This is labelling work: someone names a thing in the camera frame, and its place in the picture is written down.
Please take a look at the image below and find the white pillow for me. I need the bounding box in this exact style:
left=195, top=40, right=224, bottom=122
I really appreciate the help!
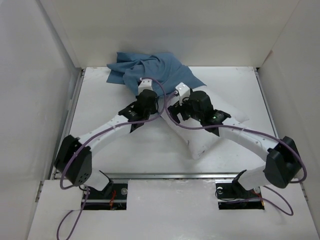
left=161, top=85, right=249, bottom=160

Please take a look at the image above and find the blue pillowcase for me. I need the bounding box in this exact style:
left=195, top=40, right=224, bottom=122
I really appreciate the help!
left=106, top=52, right=205, bottom=96

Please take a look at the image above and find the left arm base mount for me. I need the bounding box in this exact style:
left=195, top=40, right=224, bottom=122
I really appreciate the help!
left=80, top=182, right=128, bottom=211

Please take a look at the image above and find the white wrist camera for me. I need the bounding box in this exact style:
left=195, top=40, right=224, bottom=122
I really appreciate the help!
left=175, top=82, right=191, bottom=105
left=138, top=77, right=153, bottom=94

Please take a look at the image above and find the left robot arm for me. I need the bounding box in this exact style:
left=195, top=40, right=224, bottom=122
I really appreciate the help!
left=54, top=89, right=158, bottom=199

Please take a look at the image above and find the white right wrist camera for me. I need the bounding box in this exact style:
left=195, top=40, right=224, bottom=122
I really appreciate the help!
left=175, top=82, right=191, bottom=105

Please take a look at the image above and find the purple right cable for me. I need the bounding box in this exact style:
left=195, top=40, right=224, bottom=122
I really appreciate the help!
left=164, top=91, right=308, bottom=216

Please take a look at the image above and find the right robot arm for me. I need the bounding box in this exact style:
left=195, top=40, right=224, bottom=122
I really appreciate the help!
left=165, top=89, right=306, bottom=199

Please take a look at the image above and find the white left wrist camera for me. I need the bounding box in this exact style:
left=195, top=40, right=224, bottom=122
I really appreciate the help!
left=138, top=77, right=153, bottom=94

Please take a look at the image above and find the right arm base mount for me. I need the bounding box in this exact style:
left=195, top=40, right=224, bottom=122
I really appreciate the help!
left=215, top=181, right=265, bottom=210

